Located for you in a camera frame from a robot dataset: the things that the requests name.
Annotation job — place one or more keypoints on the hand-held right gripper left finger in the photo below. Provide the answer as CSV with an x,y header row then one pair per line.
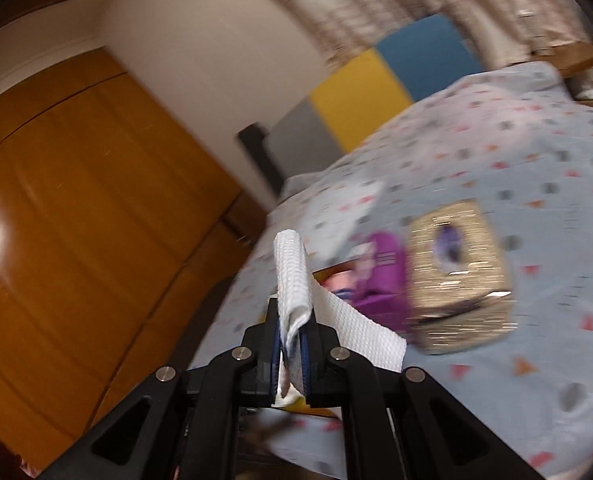
x,y
275,355

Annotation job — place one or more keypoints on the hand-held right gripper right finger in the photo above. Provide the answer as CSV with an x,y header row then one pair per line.
x,y
307,360

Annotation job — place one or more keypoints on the pink plush toy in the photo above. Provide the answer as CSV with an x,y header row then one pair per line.
x,y
340,281

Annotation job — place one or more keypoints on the white waffle cloth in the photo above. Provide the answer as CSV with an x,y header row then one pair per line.
x,y
296,270

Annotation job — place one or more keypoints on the purple carton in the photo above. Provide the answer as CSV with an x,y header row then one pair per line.
x,y
384,265

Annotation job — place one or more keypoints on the gold ornate tissue box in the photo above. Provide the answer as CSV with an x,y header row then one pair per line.
x,y
456,280

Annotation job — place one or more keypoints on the orange wooden wardrobe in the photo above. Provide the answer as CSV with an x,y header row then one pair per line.
x,y
101,185

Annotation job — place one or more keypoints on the grey yellow blue chair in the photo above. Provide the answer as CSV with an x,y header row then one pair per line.
x,y
366,90

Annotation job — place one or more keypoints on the patterned pale blue tablecloth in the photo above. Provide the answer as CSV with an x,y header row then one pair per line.
x,y
526,160

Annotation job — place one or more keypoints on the wooden desk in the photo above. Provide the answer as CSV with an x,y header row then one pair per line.
x,y
571,57

